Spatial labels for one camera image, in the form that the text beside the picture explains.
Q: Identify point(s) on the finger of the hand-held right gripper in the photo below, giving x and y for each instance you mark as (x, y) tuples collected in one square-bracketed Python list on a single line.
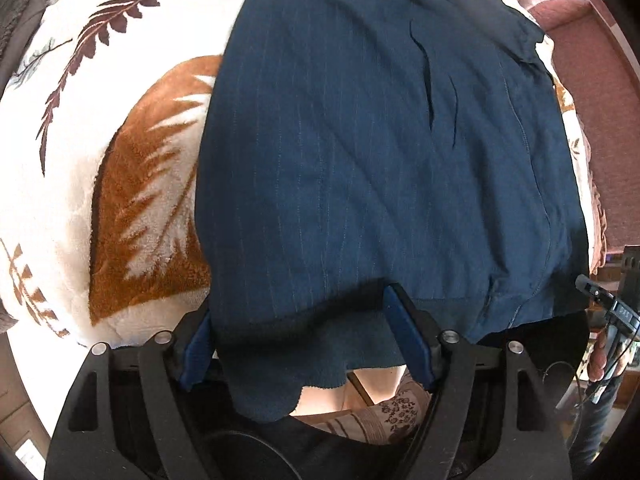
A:
[(592, 291)]

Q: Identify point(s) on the brown frilly sofa cover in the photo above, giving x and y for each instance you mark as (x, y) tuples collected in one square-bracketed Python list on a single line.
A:
[(597, 210)]

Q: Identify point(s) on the person's right hand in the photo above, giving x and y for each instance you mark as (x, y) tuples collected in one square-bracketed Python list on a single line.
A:
[(597, 360)]

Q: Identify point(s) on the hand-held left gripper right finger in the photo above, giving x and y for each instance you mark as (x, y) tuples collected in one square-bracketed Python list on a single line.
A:
[(406, 332)]

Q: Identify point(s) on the floral patterned cloth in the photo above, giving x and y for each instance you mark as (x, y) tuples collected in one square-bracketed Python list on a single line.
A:
[(390, 415)]

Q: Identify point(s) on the navy pinstriped garment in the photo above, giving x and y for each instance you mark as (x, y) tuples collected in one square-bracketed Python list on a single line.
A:
[(350, 160)]

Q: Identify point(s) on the leaf print fleece blanket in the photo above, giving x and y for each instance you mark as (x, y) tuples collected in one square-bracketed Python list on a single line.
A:
[(90, 200)]

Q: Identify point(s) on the grey-brown fuzzy cloth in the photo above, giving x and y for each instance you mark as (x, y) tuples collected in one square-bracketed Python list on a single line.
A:
[(20, 10)]

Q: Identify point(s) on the person's black pants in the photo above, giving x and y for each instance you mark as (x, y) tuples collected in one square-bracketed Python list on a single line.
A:
[(545, 340)]

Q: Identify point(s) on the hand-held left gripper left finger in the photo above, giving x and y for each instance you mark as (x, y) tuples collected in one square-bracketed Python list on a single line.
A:
[(197, 347)]

